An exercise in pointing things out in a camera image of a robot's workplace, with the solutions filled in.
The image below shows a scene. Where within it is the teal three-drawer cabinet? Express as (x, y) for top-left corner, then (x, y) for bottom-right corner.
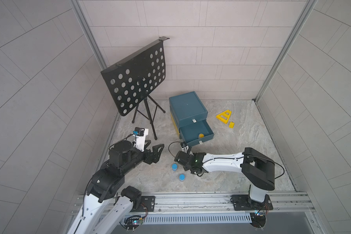
(169, 91), (214, 147)

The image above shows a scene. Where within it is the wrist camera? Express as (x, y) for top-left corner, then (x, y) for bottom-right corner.
(180, 142), (191, 154)
(133, 127), (149, 152)

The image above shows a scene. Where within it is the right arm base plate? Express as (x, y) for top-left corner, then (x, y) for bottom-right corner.
(230, 195), (273, 211)

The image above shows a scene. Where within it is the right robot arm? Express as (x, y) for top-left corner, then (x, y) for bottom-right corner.
(175, 147), (279, 207)

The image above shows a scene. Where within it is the aluminium mounting rail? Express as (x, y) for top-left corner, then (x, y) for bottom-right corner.
(70, 191), (316, 217)

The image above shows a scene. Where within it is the left green circuit board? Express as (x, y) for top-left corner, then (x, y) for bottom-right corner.
(123, 215), (144, 232)

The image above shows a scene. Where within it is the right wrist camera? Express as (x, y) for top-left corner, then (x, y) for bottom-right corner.
(180, 142), (191, 154)

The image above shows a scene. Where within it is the black perforated music stand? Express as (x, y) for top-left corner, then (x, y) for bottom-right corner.
(101, 37), (169, 139)

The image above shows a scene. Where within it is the blue paint can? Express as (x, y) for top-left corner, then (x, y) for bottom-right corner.
(178, 174), (185, 181)
(172, 163), (178, 171)

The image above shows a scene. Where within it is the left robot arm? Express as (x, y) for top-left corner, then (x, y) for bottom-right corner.
(68, 140), (164, 234)

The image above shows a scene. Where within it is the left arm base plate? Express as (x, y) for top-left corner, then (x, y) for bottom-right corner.
(131, 196), (156, 212)

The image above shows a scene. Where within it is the green circuit board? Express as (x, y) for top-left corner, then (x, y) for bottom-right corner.
(123, 215), (144, 232)
(250, 213), (266, 229)

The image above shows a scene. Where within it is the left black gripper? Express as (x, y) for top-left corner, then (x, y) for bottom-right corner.
(119, 138), (165, 174)

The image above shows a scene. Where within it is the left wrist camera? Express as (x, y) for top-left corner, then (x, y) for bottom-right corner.
(133, 127), (149, 152)

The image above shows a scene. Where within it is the right green circuit board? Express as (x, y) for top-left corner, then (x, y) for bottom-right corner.
(250, 213), (266, 229)

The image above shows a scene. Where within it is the yellow triangular plastic frame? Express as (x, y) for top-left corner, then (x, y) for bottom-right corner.
(216, 110), (232, 124)

